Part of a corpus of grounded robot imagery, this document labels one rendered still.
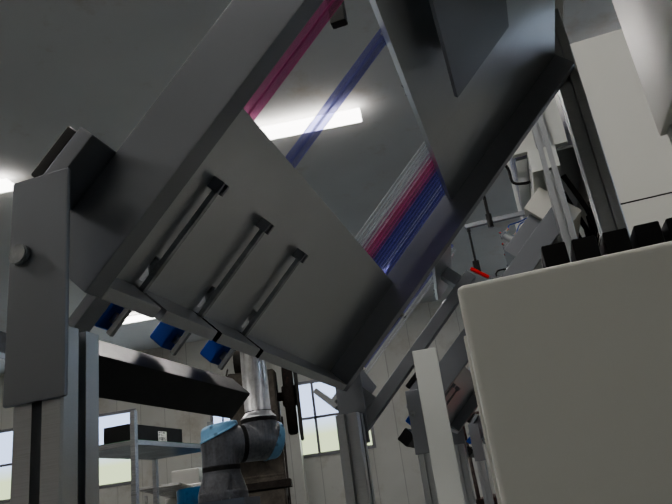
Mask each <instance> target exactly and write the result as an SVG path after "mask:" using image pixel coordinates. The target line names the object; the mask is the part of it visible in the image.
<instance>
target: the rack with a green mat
mask: <svg viewBox="0 0 672 504"><path fill-rule="evenodd" d="M197 452H201V444H195V443H182V442H168V441H155V440H142V439H138V425H137V411H136V410H133V411H130V440H126V441H120V442H115V443H109V444H104V445H99V458H108V459H131V504H139V467H138V459H145V460H152V476H153V504H160V502H159V473H158V459H162V458H168V457H174V456H180V455H185V454H191V453H197Z"/></svg>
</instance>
